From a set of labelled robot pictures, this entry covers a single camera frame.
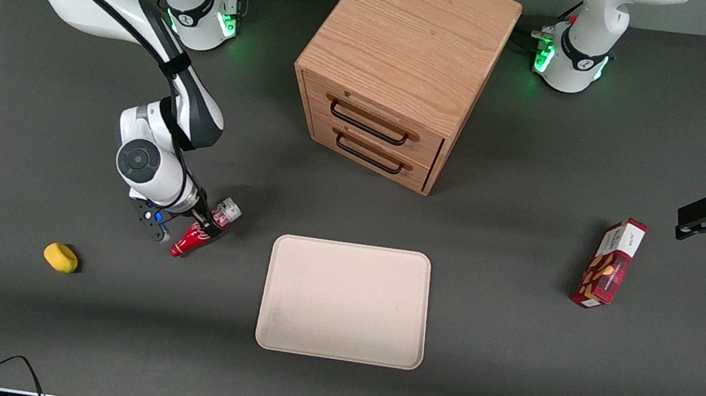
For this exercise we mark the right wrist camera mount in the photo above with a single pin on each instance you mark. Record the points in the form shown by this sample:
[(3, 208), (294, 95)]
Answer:
[(151, 218)]

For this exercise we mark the red snack box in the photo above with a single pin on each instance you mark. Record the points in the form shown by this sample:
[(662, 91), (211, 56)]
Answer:
[(609, 265)]

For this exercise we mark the yellow sponge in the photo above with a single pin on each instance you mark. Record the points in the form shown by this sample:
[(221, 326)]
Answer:
[(61, 257)]

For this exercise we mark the red coke bottle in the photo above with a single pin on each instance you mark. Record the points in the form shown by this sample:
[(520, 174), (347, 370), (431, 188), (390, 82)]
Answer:
[(186, 244)]

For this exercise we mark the wooden drawer cabinet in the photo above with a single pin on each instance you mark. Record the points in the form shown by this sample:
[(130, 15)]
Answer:
[(410, 33)]

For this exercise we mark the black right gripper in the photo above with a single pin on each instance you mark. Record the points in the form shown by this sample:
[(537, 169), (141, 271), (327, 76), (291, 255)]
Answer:
[(202, 210)]

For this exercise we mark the beige plastic tray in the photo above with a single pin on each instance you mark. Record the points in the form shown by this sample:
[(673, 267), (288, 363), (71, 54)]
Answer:
[(345, 300)]

